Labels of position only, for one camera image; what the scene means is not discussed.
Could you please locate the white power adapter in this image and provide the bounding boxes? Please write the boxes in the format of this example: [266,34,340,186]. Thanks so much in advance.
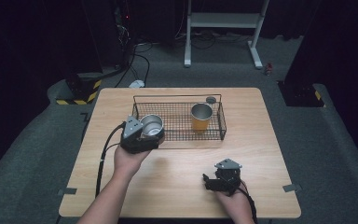
[128,79,145,89]

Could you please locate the black yellow-striped stand base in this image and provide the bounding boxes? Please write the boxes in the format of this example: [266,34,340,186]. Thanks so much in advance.
[55,73,103,106]
[278,80,326,108]

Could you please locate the grey tape strip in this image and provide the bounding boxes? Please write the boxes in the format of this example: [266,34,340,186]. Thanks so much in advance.
[58,187,78,196]
[282,183,302,193]

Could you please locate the black wire basket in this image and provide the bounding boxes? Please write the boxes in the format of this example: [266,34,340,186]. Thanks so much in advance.
[129,93,227,143]

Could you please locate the person's left hand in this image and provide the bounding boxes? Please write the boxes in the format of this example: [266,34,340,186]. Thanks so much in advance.
[113,143,153,181]

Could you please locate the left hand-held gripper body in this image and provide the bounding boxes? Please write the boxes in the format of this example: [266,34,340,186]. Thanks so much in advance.
[119,115,162,155]

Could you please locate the black floor cables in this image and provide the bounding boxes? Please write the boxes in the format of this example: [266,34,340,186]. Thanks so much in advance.
[115,41,154,89]

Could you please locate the short silver metal cup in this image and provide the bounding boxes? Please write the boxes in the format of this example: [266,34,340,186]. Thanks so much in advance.
[139,114,165,138]

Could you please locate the white metal stand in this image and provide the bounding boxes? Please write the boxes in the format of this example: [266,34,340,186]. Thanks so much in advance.
[184,0,269,70]

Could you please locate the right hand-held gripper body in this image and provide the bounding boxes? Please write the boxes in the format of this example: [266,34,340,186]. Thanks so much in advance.
[213,158,242,197]

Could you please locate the tall orange cup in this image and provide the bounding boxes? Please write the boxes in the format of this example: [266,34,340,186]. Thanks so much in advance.
[190,103,214,134]

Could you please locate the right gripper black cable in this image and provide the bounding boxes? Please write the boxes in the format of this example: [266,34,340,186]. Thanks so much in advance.
[237,179,258,224]

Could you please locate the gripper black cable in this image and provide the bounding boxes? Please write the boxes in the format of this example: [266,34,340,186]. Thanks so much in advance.
[94,121,127,198]
[237,179,258,224]

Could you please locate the person's right hand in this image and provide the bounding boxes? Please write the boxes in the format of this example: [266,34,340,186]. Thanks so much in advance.
[213,188,254,220]

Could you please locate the black equipment tower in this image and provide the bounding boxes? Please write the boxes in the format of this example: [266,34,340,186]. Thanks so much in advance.
[111,0,138,70]

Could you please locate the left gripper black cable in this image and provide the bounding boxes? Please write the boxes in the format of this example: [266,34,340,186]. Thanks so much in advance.
[94,121,127,198]

